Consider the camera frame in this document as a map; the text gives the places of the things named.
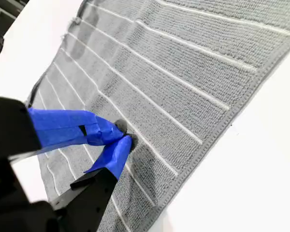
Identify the grey white-striped towel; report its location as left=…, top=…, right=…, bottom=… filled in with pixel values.
left=25, top=0, right=290, bottom=232

